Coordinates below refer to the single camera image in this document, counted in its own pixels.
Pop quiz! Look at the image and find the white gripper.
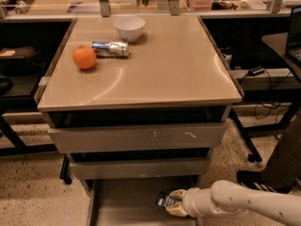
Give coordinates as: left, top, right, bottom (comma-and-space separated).
166, 187, 211, 218

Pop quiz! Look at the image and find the dark blue rxbar wrapper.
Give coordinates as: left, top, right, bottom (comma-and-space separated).
155, 191, 180, 208

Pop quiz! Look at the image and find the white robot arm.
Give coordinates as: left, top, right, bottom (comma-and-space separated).
166, 180, 301, 226

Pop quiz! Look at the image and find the middle grey drawer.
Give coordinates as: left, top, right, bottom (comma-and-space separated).
71, 157, 211, 180

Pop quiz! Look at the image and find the open bottom grey drawer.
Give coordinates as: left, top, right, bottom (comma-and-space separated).
86, 176, 202, 226

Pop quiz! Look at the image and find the top grey drawer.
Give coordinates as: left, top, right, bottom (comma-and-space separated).
48, 122, 226, 153

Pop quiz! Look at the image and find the grey drawer cabinet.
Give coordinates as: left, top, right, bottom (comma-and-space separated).
33, 14, 245, 186

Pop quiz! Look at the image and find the black striped shoe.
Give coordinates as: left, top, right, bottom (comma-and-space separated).
236, 170, 301, 194

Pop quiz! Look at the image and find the brown trouser leg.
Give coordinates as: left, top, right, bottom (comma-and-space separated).
261, 114, 301, 189

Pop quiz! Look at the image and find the black power adapter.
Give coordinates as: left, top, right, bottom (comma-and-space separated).
247, 66, 265, 76

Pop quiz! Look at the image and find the blue silver drink can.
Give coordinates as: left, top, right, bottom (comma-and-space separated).
91, 40, 130, 57

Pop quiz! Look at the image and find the orange fruit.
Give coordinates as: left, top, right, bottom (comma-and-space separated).
72, 46, 97, 70

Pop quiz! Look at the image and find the white ceramic bowl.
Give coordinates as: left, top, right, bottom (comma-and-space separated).
114, 16, 145, 41

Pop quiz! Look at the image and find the black side desk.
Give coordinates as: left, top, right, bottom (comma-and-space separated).
261, 32, 301, 83

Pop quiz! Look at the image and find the black laptop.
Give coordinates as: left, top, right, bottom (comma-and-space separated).
285, 5, 301, 66

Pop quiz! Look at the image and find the black frame with caster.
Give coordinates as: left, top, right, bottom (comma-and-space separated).
230, 102, 301, 162

